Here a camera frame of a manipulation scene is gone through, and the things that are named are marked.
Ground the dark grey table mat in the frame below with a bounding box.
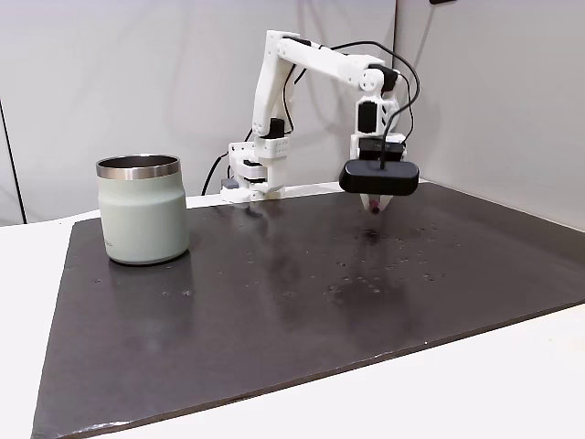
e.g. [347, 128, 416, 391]
[30, 180, 585, 439]

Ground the black arm motor cable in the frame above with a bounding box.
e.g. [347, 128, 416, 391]
[280, 63, 308, 134]

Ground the black base power cable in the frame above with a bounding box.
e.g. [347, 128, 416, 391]
[202, 154, 229, 196]

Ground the black oval camera box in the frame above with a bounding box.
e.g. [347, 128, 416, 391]
[338, 159, 420, 198]

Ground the black vertical wall strip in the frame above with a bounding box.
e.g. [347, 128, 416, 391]
[0, 98, 27, 225]

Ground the pale green steel-rimmed cup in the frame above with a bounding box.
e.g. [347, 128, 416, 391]
[95, 154, 191, 266]

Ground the black camera cable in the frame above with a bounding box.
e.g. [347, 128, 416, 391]
[328, 41, 420, 173]

